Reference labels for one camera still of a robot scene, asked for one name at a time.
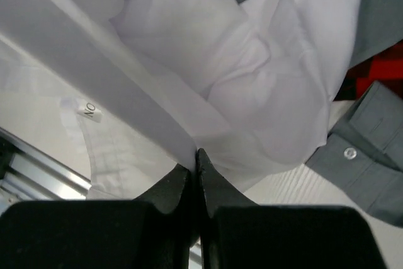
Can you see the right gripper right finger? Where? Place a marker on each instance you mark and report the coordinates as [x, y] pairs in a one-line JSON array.
[[235, 232]]

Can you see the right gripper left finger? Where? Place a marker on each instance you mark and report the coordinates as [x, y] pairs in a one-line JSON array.
[[150, 231]]

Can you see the white shirt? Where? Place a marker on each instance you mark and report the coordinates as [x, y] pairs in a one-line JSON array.
[[141, 85]]

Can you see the grey button-up shirt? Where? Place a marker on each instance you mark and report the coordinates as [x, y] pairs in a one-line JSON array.
[[371, 143]]

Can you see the red black plaid shirt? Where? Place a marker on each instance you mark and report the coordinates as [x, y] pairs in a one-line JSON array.
[[385, 67]]

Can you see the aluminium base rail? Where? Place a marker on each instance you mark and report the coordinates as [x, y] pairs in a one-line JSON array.
[[29, 174]]

